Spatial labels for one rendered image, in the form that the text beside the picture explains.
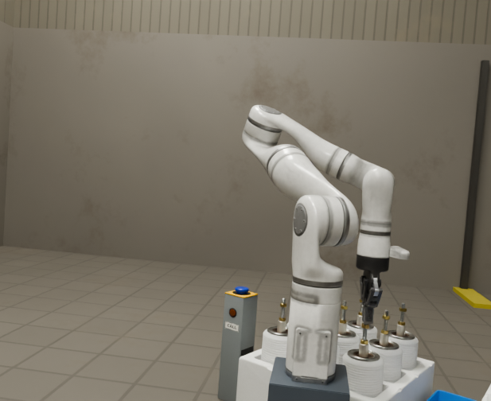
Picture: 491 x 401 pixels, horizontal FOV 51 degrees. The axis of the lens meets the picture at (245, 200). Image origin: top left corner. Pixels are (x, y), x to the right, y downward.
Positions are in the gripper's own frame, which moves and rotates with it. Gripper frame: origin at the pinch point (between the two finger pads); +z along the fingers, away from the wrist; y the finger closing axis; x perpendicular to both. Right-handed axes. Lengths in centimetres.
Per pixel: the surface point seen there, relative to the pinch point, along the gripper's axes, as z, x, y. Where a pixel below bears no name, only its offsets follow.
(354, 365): 11.1, -3.0, 3.8
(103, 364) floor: 35, -74, -47
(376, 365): 10.6, 1.8, 4.2
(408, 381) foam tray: 17.1, 12.6, -4.7
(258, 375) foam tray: 20.2, -24.3, -8.8
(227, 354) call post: 21.3, -32.9, -25.8
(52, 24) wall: -129, -180, -254
